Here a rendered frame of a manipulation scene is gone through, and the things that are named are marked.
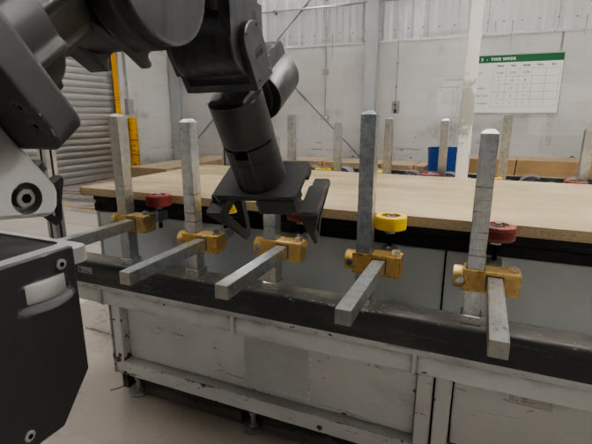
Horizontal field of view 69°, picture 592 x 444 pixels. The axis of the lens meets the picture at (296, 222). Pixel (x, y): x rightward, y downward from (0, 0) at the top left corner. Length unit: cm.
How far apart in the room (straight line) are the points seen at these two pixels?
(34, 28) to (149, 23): 7
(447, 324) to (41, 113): 94
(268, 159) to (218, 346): 129
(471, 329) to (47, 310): 85
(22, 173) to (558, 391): 110
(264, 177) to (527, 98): 774
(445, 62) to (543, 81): 154
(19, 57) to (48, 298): 24
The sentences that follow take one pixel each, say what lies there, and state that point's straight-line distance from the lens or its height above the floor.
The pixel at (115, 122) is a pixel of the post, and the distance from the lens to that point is 137.
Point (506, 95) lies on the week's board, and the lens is 811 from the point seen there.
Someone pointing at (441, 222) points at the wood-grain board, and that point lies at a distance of 116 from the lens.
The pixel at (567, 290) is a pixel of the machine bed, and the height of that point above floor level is 73.
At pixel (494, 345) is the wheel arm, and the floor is 81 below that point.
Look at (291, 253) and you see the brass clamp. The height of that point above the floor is 81.
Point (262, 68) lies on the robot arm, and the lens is 42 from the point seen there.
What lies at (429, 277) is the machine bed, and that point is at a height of 72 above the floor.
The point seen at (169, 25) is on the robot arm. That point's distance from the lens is 30.
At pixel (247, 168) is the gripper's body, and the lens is 46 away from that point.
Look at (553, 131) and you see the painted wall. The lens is 819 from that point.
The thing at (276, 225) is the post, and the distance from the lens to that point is 111.
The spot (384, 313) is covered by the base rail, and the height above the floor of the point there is 70.
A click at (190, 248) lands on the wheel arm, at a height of 81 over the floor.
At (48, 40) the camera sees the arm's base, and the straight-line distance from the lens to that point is 25.
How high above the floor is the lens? 116
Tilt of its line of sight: 14 degrees down
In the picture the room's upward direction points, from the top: straight up
